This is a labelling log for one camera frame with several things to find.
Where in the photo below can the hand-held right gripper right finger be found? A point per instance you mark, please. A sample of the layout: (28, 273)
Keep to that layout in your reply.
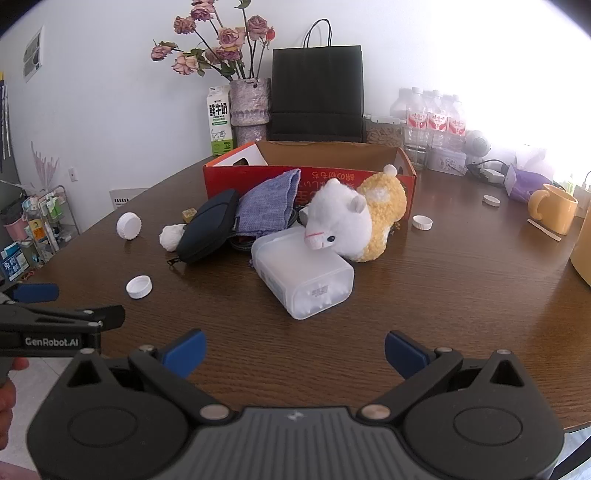
(404, 355)

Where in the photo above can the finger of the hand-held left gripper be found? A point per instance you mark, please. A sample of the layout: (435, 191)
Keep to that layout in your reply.
(108, 316)
(37, 291)

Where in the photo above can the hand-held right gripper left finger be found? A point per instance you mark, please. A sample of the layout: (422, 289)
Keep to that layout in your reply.
(187, 353)

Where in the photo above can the clear plastic bag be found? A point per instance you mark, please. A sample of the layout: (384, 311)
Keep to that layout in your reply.
(171, 236)

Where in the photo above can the black zipper case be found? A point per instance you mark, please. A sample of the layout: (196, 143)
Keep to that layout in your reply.
(207, 230)

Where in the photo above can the white yellow alpaca plush toy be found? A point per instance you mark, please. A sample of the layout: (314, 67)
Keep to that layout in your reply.
(351, 212)

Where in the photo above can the purple blue cloth pouch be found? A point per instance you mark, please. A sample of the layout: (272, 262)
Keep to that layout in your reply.
(270, 203)

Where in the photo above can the red orange cardboard box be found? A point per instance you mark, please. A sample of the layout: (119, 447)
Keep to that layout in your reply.
(258, 182)

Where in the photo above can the storage rack with small items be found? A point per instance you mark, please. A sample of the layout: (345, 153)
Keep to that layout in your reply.
(41, 221)

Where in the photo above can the translucent plastic container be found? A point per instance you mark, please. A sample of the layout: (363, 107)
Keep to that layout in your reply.
(304, 277)

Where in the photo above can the person's left hand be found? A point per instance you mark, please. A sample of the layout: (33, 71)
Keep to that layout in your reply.
(7, 397)

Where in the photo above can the white bottle cap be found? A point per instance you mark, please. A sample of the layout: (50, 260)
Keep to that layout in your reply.
(491, 200)
(139, 286)
(128, 226)
(422, 222)

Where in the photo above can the small tan cube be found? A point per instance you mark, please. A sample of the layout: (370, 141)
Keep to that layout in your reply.
(189, 215)

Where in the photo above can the pale paper strip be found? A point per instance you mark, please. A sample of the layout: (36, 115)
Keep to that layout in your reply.
(545, 230)

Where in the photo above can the white tin box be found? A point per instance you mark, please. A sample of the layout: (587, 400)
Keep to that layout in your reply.
(447, 160)

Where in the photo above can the yellow rounded object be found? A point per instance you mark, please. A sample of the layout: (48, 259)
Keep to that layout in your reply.
(582, 254)

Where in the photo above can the clear glass cup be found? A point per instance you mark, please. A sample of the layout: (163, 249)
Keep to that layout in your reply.
(417, 150)

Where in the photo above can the yellow mug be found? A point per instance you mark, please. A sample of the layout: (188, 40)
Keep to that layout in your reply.
(556, 210)

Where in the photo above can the purple tissue pack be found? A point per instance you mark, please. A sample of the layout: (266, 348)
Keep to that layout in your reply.
(531, 182)

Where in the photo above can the white round device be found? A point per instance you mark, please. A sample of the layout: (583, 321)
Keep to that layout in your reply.
(478, 144)

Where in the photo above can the white green milk carton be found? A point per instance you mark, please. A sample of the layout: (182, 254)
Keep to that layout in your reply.
(218, 120)

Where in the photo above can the pack of water bottles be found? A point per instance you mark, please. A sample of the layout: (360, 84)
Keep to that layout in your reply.
(429, 117)

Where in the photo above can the purple textured vase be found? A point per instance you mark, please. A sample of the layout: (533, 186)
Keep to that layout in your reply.
(249, 110)

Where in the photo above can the black paper bag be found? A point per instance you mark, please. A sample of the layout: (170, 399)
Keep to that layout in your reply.
(316, 92)

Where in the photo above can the dried pink roses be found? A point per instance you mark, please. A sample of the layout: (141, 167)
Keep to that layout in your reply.
(226, 41)

